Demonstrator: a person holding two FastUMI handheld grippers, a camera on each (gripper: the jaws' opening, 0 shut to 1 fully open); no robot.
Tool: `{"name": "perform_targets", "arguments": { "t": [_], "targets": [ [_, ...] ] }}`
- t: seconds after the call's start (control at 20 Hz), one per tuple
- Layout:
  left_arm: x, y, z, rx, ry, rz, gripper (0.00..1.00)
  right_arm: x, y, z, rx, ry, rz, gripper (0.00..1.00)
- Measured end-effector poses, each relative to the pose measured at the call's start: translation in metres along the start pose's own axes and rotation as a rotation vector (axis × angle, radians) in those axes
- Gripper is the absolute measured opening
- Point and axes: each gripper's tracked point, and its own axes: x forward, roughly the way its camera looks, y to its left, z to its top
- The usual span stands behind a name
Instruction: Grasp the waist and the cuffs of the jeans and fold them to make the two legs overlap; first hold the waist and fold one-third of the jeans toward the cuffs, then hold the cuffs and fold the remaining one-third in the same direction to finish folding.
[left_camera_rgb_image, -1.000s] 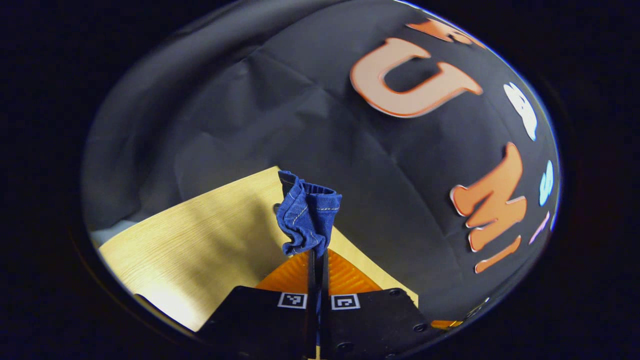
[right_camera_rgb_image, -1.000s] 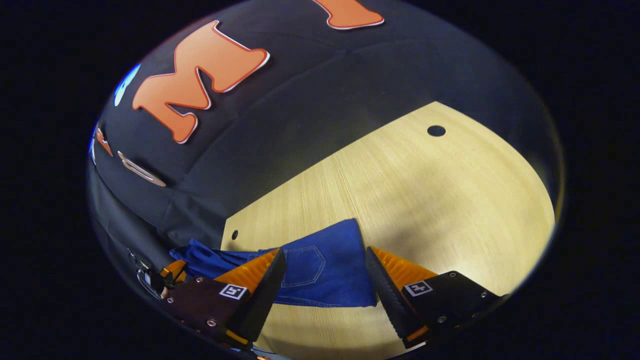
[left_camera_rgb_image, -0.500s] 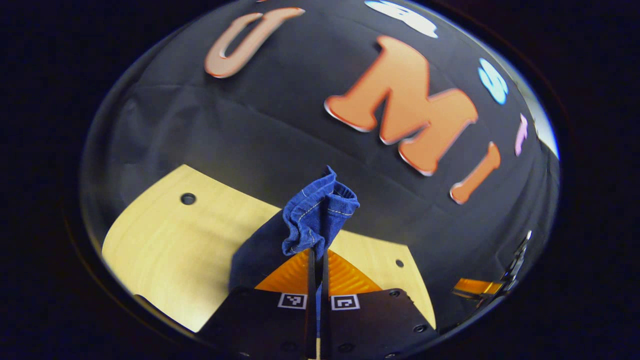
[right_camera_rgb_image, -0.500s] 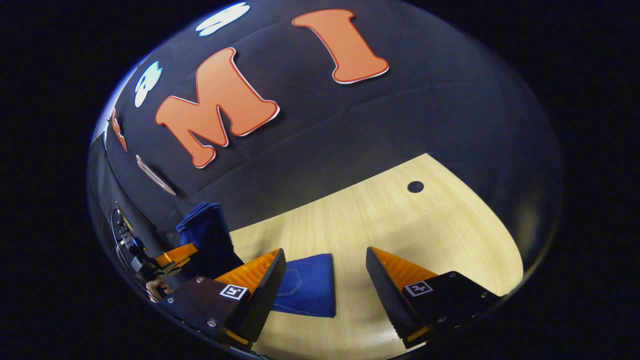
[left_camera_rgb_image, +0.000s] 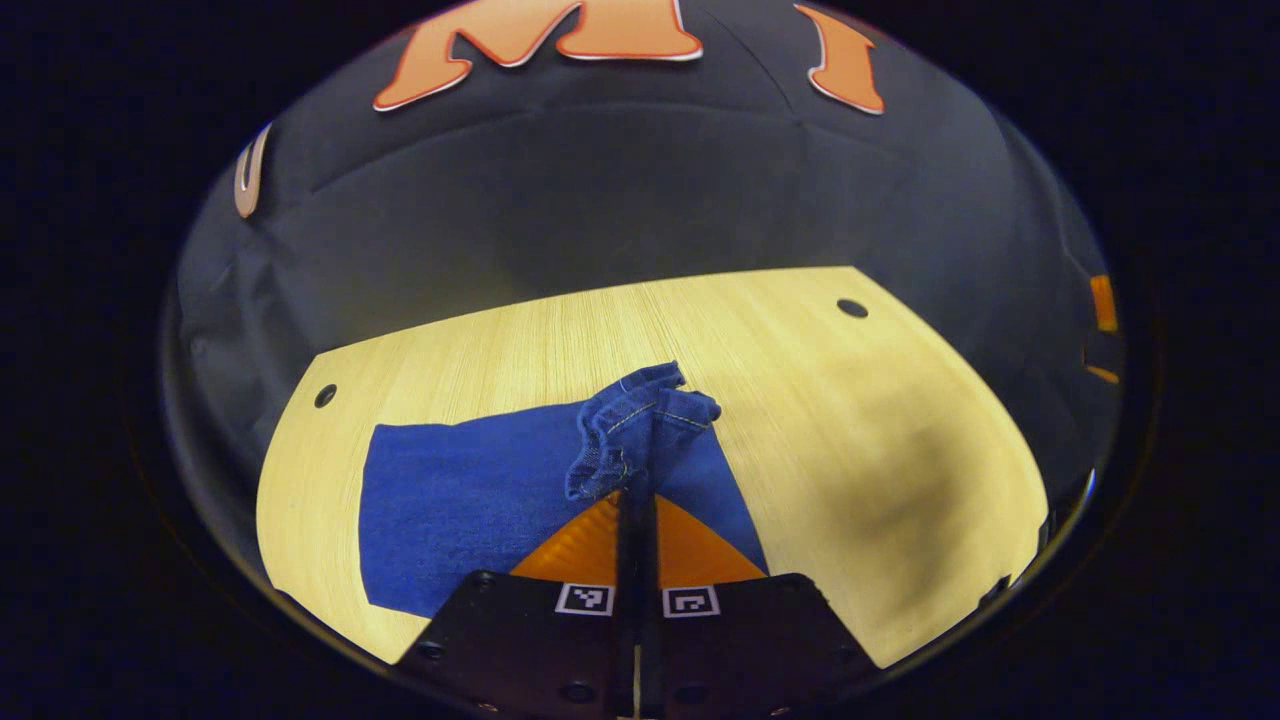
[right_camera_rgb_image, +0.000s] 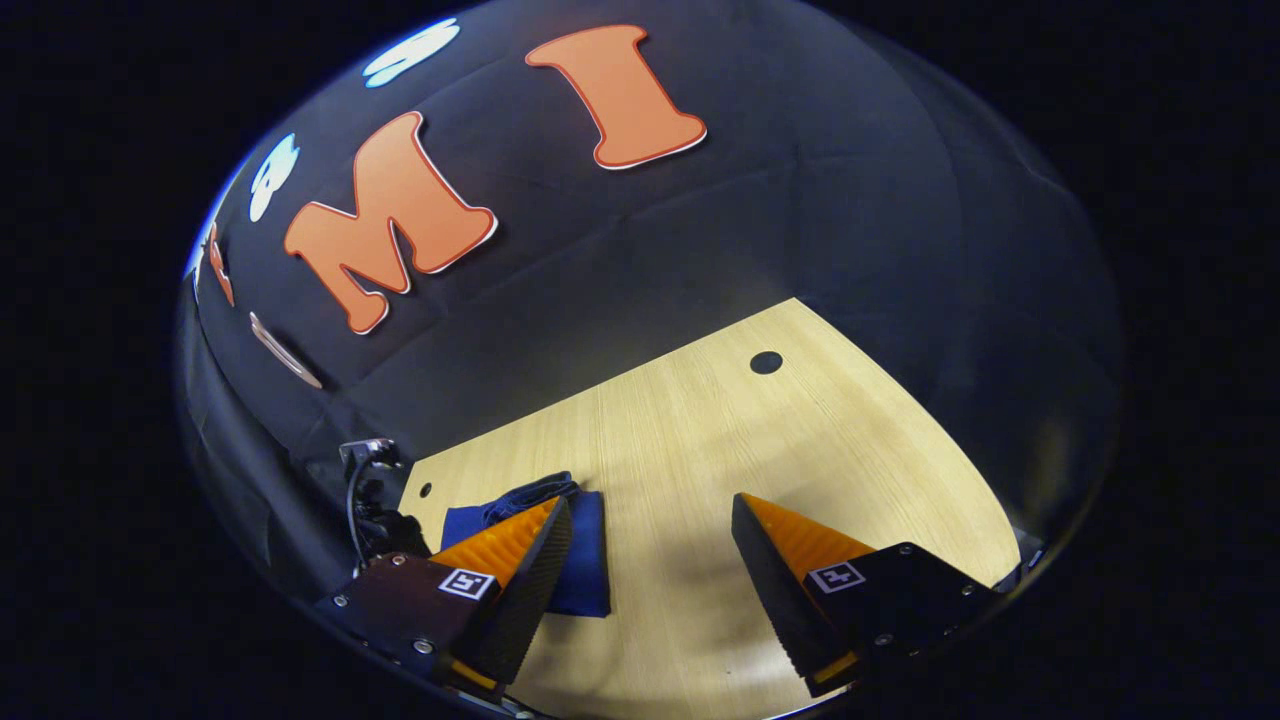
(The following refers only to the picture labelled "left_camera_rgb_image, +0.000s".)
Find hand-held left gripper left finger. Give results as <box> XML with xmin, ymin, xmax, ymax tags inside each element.
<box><xmin>398</xmin><ymin>490</ymin><xmax>641</xmax><ymax>720</ymax></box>

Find blue denim jeans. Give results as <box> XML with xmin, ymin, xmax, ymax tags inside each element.
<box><xmin>358</xmin><ymin>362</ymin><xmax>769</xmax><ymax>619</ymax></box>

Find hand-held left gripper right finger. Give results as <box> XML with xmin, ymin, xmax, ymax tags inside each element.
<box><xmin>640</xmin><ymin>492</ymin><xmax>883</xmax><ymax>720</ymax></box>

